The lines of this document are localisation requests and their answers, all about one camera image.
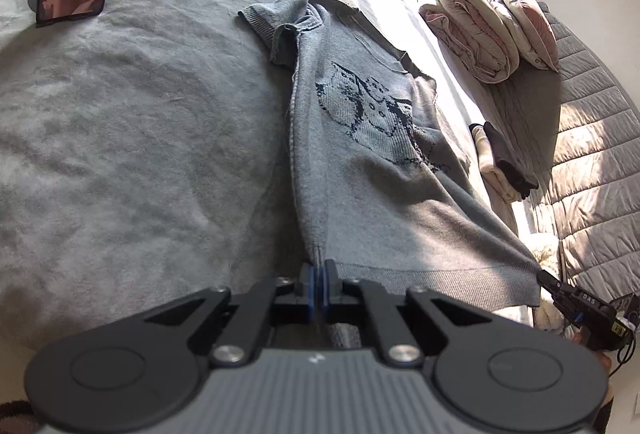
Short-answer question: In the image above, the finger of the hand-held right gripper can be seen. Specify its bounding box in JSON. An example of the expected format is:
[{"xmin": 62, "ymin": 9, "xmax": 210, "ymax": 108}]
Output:
[{"xmin": 537, "ymin": 269, "xmax": 564, "ymax": 301}]

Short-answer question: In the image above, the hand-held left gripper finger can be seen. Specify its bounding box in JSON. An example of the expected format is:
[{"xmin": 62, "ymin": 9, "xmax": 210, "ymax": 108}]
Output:
[
  {"xmin": 142, "ymin": 264, "xmax": 318, "ymax": 368},
  {"xmin": 320, "ymin": 259, "xmax": 484, "ymax": 368}
]

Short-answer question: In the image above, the grey owl print sweater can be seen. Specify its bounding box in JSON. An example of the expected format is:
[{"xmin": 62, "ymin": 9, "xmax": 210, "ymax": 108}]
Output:
[{"xmin": 236, "ymin": 0, "xmax": 544, "ymax": 310}]

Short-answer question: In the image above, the white fluffy blanket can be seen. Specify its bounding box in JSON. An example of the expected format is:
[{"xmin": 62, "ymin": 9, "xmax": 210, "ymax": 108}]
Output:
[{"xmin": 520, "ymin": 231, "xmax": 568, "ymax": 332}]

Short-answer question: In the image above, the folded cream garment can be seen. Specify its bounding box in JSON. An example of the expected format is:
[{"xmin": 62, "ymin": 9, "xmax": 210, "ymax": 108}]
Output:
[{"xmin": 470, "ymin": 123, "xmax": 523, "ymax": 204}]

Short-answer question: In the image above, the grey quilted mattress pad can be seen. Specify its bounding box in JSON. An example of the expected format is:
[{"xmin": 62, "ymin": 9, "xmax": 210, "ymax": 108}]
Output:
[{"xmin": 492, "ymin": 3, "xmax": 640, "ymax": 307}]

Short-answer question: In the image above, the grey fleece blanket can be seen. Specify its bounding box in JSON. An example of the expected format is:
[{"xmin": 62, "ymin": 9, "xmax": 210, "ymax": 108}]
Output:
[{"xmin": 0, "ymin": 0, "xmax": 551, "ymax": 365}]

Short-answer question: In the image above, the folded pink white duvet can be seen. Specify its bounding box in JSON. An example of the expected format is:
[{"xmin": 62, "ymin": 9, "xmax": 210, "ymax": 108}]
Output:
[{"xmin": 416, "ymin": 0, "xmax": 524, "ymax": 85}]

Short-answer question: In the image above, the pink beige pillow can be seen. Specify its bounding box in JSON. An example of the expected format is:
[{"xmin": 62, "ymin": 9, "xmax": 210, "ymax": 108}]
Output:
[{"xmin": 477, "ymin": 0, "xmax": 561, "ymax": 74}]

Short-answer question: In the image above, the black cable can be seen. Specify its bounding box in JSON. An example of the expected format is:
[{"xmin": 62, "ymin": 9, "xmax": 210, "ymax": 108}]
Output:
[{"xmin": 602, "ymin": 294, "xmax": 640, "ymax": 377}]

